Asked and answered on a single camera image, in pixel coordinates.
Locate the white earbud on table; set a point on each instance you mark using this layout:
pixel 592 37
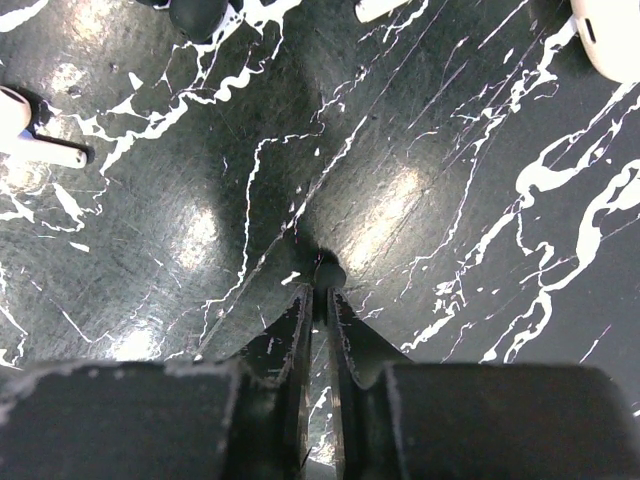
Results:
pixel 18 141

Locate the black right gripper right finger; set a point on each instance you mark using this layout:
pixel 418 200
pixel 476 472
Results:
pixel 399 419

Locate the white earbud charging case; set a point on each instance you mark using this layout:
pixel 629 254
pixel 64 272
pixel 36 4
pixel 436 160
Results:
pixel 609 32

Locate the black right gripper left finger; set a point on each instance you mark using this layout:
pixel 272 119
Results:
pixel 245 417

